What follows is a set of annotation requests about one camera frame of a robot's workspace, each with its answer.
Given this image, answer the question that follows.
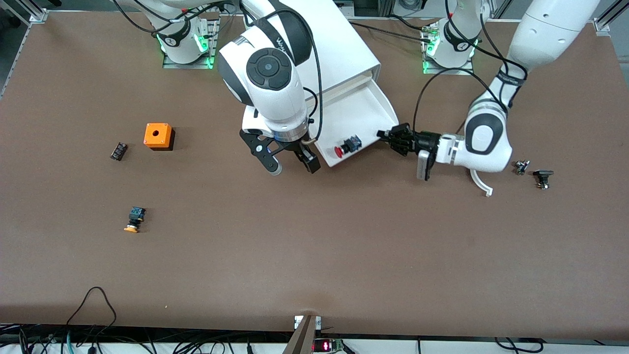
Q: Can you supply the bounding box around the red push button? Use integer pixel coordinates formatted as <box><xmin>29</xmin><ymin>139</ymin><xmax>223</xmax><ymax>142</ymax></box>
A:
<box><xmin>335</xmin><ymin>135</ymin><xmax>363</xmax><ymax>158</ymax></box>

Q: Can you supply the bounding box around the orange button box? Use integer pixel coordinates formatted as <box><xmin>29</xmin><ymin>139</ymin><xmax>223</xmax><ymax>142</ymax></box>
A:
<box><xmin>143</xmin><ymin>123</ymin><xmax>176</xmax><ymax>151</ymax></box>

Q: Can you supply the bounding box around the orange push button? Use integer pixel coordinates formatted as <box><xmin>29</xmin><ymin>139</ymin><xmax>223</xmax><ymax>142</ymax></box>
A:
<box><xmin>123</xmin><ymin>207</ymin><xmax>146</xmax><ymax>233</ymax></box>

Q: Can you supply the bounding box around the white curved plastic arc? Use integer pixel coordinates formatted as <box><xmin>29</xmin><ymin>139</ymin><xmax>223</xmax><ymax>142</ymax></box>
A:
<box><xmin>469</xmin><ymin>169</ymin><xmax>493</xmax><ymax>197</ymax></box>

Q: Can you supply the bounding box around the circuit board with red display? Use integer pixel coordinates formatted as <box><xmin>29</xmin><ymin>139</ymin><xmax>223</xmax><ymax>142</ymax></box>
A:
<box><xmin>314</xmin><ymin>338</ymin><xmax>344</xmax><ymax>353</ymax></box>

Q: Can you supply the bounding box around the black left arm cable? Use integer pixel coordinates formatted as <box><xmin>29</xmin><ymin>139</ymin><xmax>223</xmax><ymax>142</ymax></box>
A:
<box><xmin>413</xmin><ymin>0</ymin><xmax>529</xmax><ymax>133</ymax></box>

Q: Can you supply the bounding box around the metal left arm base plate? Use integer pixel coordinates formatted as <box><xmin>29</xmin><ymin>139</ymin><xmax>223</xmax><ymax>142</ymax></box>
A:
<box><xmin>421</xmin><ymin>25</ymin><xmax>475</xmax><ymax>76</ymax></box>

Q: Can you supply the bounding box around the black cable on table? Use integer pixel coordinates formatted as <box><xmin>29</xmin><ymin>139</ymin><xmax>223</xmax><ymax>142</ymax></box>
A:
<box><xmin>346</xmin><ymin>20</ymin><xmax>433</xmax><ymax>40</ymax></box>

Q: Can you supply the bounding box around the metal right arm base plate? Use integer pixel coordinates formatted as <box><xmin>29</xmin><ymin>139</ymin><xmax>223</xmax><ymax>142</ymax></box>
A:
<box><xmin>162</xmin><ymin>19</ymin><xmax>220</xmax><ymax>69</ymax></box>

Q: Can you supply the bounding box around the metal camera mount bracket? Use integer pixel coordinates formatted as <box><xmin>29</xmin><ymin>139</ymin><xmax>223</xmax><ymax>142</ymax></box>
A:
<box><xmin>283</xmin><ymin>315</ymin><xmax>322</xmax><ymax>354</ymax></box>

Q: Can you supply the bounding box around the aluminium frame profile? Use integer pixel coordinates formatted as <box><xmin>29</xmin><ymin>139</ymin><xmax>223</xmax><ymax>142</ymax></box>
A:
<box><xmin>593</xmin><ymin>0</ymin><xmax>629</xmax><ymax>36</ymax></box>
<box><xmin>14</xmin><ymin>0</ymin><xmax>49</xmax><ymax>24</ymax></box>

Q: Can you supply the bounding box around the black cable loop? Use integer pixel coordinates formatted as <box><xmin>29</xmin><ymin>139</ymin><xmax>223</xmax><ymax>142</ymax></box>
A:
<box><xmin>66</xmin><ymin>287</ymin><xmax>117</xmax><ymax>340</ymax></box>

